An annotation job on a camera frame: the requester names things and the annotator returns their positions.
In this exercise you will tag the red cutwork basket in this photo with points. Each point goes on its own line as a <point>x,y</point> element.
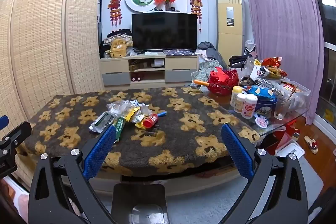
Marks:
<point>223,82</point>

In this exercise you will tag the red hanging decoration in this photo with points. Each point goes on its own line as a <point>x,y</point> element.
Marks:
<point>115,5</point>
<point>196,3</point>

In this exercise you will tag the black television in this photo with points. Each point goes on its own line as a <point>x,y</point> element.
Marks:
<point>164,31</point>

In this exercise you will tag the beige standing air conditioner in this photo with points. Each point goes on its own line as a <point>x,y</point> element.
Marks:
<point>231,27</point>

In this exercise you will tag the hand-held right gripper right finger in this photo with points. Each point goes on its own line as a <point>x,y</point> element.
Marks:
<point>237,151</point>

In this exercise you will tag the floral grey cloth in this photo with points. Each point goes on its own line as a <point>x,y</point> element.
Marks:
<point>204,70</point>

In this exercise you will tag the white storage box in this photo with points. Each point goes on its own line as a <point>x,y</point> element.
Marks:
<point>290,150</point>

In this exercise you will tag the bear printed brown blanket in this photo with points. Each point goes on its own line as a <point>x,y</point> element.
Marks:
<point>183,134</point>

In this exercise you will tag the pile of clothes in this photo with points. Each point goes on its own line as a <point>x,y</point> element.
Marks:
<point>115,34</point>

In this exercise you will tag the pink hairbrush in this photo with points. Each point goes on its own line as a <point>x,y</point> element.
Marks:
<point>262,121</point>

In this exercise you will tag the black bag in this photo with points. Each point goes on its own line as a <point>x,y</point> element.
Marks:
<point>237,61</point>

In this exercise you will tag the blue cookie tin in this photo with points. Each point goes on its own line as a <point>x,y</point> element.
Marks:
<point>265,103</point>

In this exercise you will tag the red snack bag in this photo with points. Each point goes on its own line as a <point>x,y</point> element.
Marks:
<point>273,64</point>

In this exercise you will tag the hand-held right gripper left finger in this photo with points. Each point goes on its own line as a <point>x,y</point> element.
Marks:
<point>101,151</point>

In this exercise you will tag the white bottle yellow cap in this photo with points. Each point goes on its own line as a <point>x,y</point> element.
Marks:
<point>236,98</point>

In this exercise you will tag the white device in cabinet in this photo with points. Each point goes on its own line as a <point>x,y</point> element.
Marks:
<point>158,62</point>

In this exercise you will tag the clear plastic box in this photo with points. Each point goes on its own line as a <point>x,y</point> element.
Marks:
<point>296,94</point>

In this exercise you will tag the green white packet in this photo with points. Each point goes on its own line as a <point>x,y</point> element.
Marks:
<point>101,123</point>

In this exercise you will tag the purple curtain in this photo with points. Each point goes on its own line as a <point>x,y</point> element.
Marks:
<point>283,29</point>

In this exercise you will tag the red plastic stool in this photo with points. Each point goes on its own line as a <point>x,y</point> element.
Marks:
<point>288,136</point>

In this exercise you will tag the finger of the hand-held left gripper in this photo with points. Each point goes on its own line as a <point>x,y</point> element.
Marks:
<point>18,134</point>
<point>3,123</point>

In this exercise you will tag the clear plastic wrapper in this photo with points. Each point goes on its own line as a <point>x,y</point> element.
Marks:
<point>118,107</point>

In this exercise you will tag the orange stick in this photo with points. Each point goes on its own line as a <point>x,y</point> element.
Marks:
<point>200,82</point>

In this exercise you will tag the grey jacket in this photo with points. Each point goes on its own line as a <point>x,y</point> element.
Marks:
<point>210,49</point>

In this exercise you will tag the small white bottle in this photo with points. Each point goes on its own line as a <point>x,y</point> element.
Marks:
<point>240,104</point>

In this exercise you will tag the yellow backpack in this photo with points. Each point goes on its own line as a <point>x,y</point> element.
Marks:
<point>118,48</point>

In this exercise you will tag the red small bottle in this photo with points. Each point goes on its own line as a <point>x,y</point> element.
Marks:
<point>150,121</point>

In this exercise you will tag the sandal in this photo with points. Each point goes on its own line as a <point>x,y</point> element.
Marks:
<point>311,144</point>

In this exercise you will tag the blue foam dart orange tip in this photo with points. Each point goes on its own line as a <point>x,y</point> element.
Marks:
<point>162,113</point>

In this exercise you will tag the white bottle pink label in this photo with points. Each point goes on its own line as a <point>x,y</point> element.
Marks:
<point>249,108</point>

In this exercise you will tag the yellow wrapper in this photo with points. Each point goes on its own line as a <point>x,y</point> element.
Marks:
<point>135,115</point>

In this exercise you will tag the green tube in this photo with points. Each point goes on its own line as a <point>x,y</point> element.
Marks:
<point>120,128</point>

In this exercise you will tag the dark small cylinder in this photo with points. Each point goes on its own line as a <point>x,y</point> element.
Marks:
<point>151,132</point>

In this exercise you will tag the window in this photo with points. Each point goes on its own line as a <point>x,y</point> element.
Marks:
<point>328,56</point>

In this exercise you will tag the woven folding screen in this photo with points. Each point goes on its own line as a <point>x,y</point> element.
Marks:
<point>44,43</point>

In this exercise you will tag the beige grey television cabinet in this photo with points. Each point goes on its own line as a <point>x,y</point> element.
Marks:
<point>115,69</point>

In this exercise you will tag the clear glass cup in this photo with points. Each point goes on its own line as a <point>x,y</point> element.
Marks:
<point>282,108</point>

